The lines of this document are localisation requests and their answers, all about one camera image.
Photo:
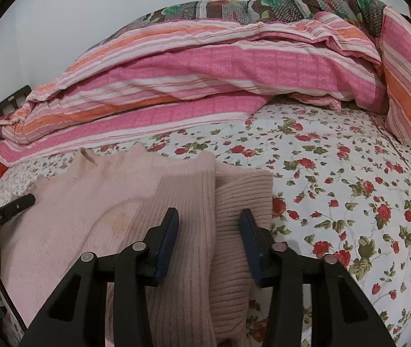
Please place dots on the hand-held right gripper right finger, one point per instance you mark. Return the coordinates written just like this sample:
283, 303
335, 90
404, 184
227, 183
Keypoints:
250, 249

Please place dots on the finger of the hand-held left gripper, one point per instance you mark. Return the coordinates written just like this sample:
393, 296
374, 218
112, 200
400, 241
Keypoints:
21, 203

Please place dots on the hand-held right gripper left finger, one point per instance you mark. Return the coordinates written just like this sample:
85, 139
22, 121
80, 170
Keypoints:
167, 249

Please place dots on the pink knit sweater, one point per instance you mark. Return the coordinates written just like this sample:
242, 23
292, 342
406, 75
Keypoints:
82, 195

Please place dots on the floral bed sheet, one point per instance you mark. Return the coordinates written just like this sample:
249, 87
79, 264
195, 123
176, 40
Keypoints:
335, 188

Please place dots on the pink orange striped quilt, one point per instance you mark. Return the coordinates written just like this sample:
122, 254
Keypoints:
227, 68

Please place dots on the floral patchwork blanket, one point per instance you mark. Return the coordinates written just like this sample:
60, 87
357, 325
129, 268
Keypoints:
281, 5

